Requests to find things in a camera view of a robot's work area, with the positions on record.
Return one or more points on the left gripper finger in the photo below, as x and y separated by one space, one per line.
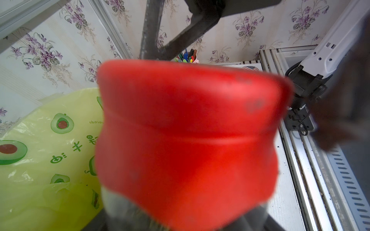
343 114

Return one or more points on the aluminium frame bars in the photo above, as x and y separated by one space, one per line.
15 14

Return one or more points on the green avocado print bag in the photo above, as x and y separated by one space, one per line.
48 176

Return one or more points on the pens in cup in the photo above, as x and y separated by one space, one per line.
187 57

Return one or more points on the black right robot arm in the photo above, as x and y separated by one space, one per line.
324 60

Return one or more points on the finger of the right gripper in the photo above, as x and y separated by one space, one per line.
152 22
205 15

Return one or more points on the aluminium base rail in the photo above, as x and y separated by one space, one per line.
316 190

